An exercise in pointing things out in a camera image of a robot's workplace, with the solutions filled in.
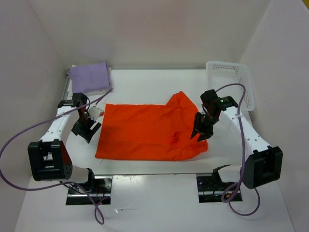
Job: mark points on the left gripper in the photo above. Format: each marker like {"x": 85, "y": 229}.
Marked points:
{"x": 84, "y": 133}

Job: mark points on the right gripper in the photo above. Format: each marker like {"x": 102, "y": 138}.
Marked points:
{"x": 205, "y": 133}

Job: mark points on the orange t shirt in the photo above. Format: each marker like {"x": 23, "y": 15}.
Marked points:
{"x": 150, "y": 132}

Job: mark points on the white t shirt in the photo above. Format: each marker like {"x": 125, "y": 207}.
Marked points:
{"x": 91, "y": 93}

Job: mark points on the purple t shirt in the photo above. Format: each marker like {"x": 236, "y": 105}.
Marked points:
{"x": 90, "y": 77}

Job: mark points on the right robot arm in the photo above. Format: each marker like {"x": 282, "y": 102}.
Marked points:
{"x": 262, "y": 161}

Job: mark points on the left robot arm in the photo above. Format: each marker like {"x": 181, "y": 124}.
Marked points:
{"x": 49, "y": 158}

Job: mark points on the white plastic basket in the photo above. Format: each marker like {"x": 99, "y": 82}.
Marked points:
{"x": 231, "y": 79}

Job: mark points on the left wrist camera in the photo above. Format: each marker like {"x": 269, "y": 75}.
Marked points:
{"x": 95, "y": 113}

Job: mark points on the aluminium table edge rail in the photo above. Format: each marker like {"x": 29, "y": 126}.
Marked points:
{"x": 65, "y": 91}

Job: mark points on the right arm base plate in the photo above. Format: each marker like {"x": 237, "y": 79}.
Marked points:
{"x": 210, "y": 187}

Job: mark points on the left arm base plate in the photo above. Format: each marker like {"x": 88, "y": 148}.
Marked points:
{"x": 99, "y": 191}

